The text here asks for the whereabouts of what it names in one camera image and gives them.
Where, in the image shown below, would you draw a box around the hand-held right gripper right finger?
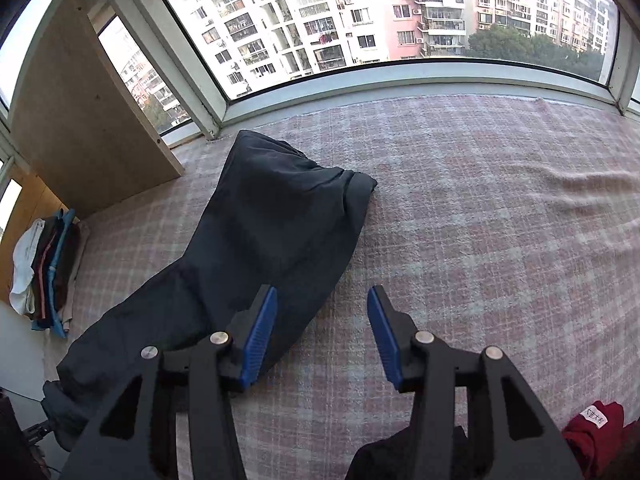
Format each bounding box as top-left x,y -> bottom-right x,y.
366,285 -> 583,480

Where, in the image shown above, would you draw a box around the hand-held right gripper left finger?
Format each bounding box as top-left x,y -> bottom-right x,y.
60,285 -> 278,480

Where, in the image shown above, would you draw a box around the dark navy pants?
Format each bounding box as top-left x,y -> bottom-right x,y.
42,130 -> 378,453

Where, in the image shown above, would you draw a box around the stack of folded clothes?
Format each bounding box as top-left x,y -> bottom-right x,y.
9,208 -> 91,339

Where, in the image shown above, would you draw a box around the black garment with yellow stripes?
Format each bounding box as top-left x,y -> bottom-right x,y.
345,425 -> 471,480

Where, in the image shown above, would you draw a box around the pink plaid blanket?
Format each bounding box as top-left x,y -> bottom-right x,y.
42,94 -> 640,480

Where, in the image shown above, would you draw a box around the red garment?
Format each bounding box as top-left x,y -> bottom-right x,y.
561,400 -> 640,480

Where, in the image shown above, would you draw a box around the large wooden board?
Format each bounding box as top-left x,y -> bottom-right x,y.
10,0 -> 185,221

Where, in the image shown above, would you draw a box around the light plywood board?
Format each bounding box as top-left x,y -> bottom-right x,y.
0,167 -> 68,306

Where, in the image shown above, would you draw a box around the white framed window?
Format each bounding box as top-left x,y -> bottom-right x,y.
0,0 -> 640,143

